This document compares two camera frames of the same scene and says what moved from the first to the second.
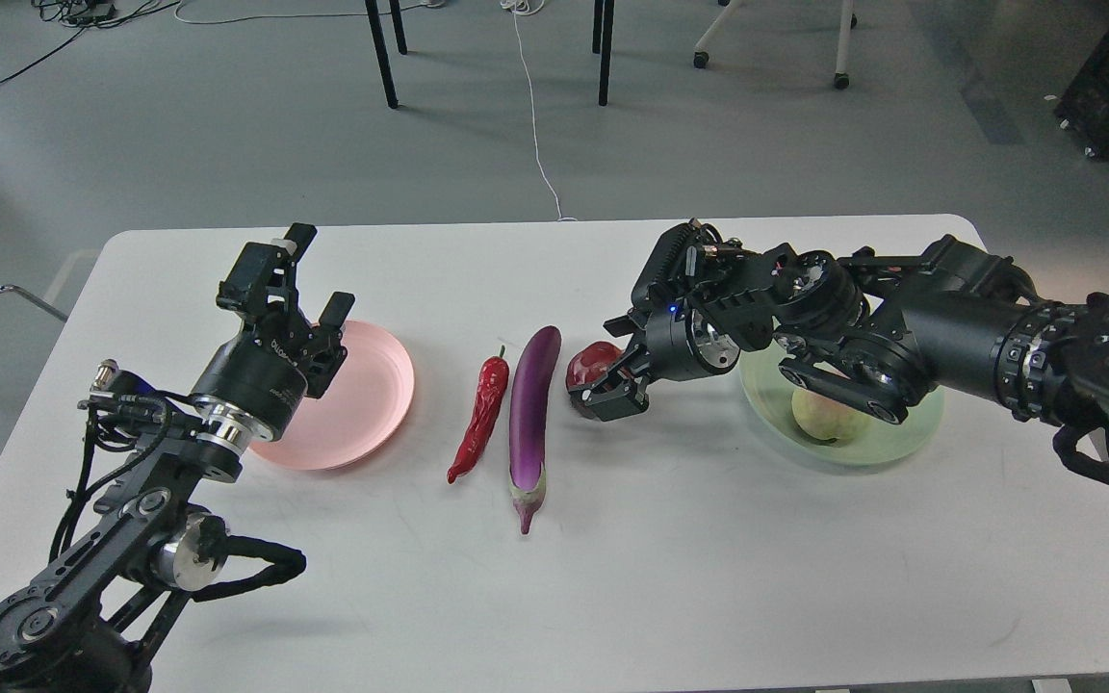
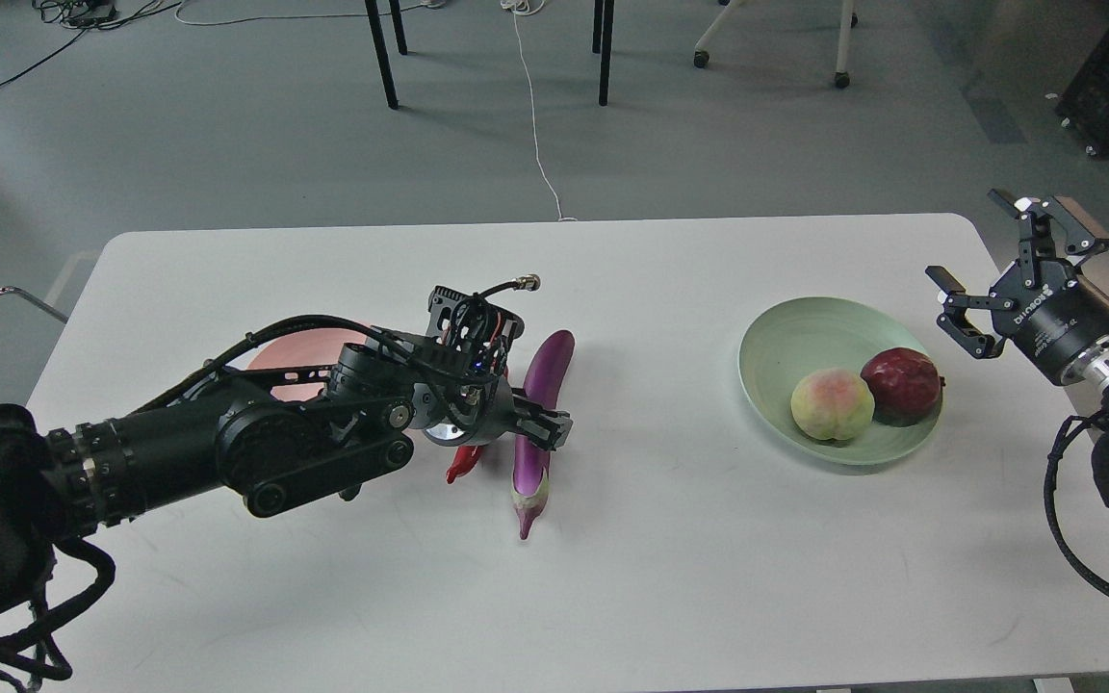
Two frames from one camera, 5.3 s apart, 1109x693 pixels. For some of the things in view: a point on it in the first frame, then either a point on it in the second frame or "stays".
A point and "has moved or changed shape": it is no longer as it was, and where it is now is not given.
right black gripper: x=681 y=344 -> x=1053 y=313
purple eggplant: x=530 y=396 stays
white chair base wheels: x=848 y=20 stays
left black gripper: x=256 y=378 -> x=461 y=411
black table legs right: x=604 y=46 stays
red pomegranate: x=588 y=365 has moved or changed shape
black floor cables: x=88 y=14 stays
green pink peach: x=827 y=417 stays
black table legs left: x=380 y=44 stays
